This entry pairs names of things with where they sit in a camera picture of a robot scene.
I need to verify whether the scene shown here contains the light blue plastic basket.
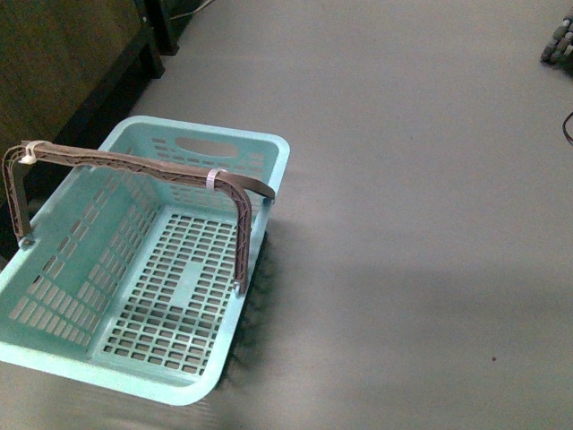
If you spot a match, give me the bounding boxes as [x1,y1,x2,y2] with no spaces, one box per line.
[1,116,290,406]

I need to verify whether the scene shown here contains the brown plastic basket handle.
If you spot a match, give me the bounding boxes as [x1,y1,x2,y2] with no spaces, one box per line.
[2,141,276,295]

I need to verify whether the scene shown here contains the white zip tie right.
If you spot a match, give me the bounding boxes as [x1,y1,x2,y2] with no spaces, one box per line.
[205,168,227,192]

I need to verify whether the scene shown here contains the white zip tie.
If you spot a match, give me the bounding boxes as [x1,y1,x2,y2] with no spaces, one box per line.
[19,141,42,166]
[205,168,227,192]

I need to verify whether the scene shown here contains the dark wooden shelf cabinet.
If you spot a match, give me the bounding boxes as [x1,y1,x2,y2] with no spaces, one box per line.
[1,1,205,151]

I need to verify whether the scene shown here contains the white zip tie left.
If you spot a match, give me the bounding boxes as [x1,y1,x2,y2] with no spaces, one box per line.
[19,141,42,166]

